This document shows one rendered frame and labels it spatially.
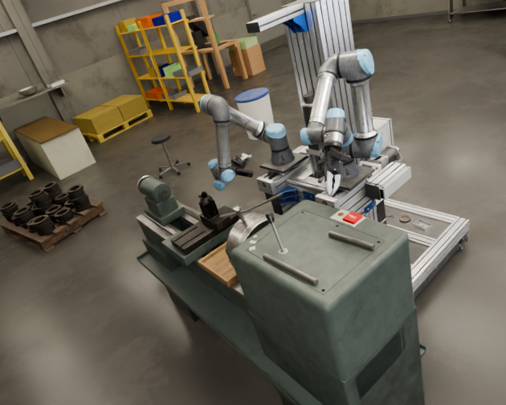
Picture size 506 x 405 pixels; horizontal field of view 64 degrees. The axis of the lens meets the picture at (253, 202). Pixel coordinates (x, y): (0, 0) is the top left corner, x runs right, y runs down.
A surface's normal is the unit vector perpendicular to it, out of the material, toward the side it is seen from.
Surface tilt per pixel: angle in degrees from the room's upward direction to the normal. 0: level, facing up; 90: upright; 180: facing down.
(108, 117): 90
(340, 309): 90
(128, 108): 90
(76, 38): 90
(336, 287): 0
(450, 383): 0
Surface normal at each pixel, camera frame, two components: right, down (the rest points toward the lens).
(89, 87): 0.64, 0.23
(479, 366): -0.25, -0.83
